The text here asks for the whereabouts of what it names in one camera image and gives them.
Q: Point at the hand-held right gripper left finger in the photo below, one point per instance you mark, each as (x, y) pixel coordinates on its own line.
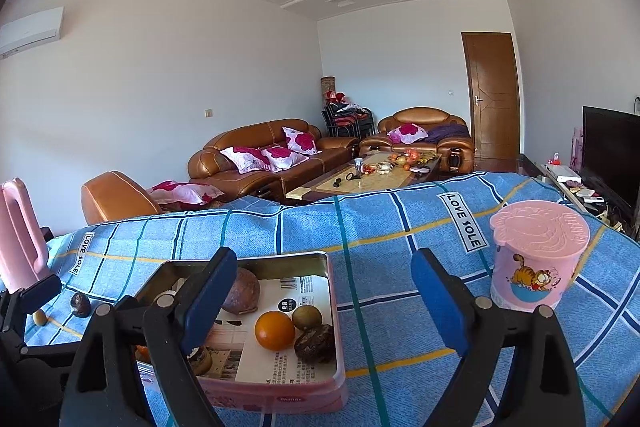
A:
(210, 299)

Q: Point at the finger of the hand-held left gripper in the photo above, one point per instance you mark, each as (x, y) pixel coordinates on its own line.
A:
(42, 293)

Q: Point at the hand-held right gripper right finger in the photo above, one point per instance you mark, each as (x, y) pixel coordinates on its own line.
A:
(440, 302)

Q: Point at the purple passion fruit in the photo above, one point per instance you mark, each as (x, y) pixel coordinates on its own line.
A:
(242, 289)

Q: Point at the dark water chestnut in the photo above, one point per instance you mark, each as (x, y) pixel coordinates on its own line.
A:
(80, 306)
(314, 347)

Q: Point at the orange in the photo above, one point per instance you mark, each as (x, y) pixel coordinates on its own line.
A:
(142, 352)
(274, 331)

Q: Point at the small tan round fruit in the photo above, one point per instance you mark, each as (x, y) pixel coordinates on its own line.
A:
(306, 317)
(39, 318)

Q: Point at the pink tin box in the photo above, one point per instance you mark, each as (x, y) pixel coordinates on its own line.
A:
(300, 394)

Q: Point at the pink electric kettle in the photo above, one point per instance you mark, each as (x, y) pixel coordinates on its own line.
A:
(17, 232)

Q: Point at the blue plaid bed sheet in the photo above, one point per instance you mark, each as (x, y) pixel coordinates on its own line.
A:
(380, 232)

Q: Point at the printed paper liner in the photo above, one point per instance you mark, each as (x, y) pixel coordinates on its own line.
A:
(280, 367)

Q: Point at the pink cartoon cup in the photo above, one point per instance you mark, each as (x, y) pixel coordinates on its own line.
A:
(535, 257)

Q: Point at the floral pillow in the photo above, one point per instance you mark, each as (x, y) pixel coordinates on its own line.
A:
(245, 159)
(407, 133)
(301, 141)
(185, 193)
(284, 157)

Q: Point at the brown leather sofa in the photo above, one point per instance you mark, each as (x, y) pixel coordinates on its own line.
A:
(220, 167)

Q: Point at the fruit pile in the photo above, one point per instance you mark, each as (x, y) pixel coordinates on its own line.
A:
(410, 158)

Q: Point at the wooden coffee table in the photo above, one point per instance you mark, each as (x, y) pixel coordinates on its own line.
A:
(350, 184)

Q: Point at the dark jar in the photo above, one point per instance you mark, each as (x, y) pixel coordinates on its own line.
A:
(358, 167)

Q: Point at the purple blanket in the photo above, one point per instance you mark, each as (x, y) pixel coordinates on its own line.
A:
(450, 132)

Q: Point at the white television stand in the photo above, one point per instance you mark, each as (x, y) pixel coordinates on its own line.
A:
(562, 174)

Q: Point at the brown leather armchair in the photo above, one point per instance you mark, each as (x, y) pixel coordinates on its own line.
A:
(425, 114)

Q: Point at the stacked black chairs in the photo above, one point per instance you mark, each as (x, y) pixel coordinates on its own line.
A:
(350, 122)

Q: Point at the pink bag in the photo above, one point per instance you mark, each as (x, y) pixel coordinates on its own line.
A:
(577, 149)

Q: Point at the brown wooden door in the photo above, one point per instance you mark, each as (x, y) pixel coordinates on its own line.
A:
(492, 97)

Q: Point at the black television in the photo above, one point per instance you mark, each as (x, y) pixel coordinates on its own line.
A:
(610, 152)

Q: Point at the red plush toy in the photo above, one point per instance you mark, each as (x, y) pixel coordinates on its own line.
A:
(336, 97)

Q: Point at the rolled mat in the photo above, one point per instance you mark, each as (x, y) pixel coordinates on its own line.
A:
(328, 89)

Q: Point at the white air conditioner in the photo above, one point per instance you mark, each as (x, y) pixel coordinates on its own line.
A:
(30, 32)

